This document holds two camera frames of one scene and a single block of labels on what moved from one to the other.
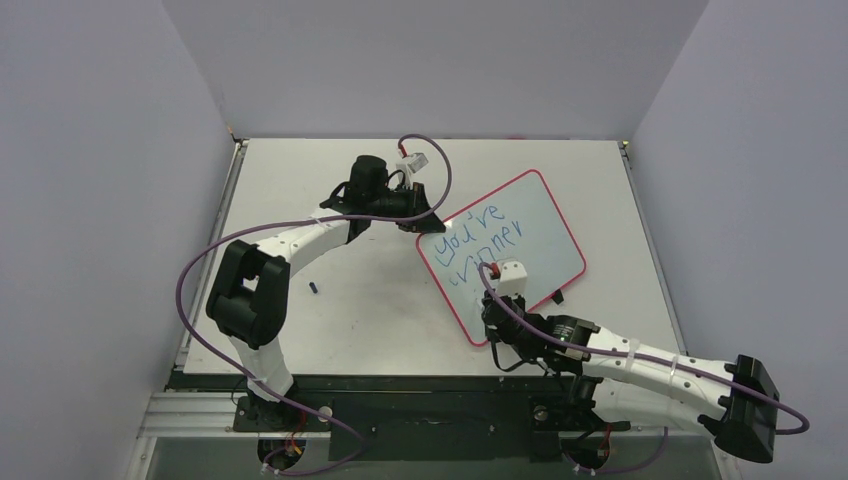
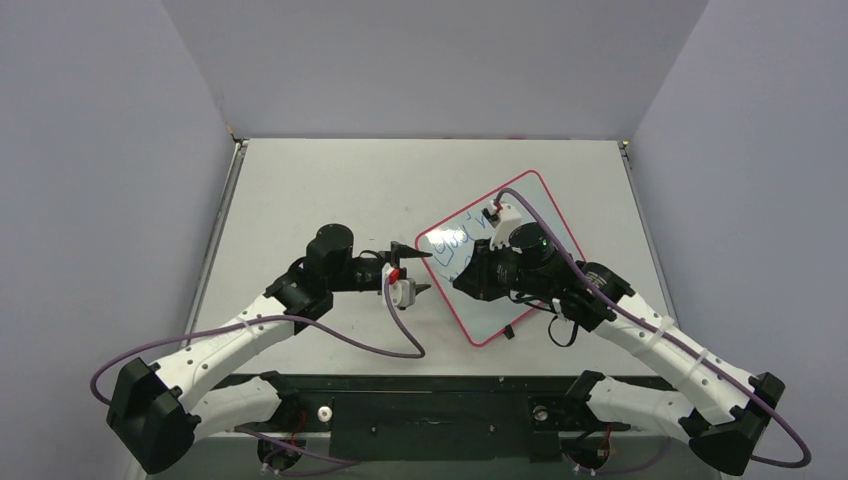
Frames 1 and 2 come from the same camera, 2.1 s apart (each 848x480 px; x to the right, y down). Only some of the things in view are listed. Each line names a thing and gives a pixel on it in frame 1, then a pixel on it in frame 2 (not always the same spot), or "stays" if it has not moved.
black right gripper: x=494 y=315 → x=477 y=275
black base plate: x=422 y=417 stays
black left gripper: x=417 y=203 → x=396 y=252
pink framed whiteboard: x=519 y=234 stays
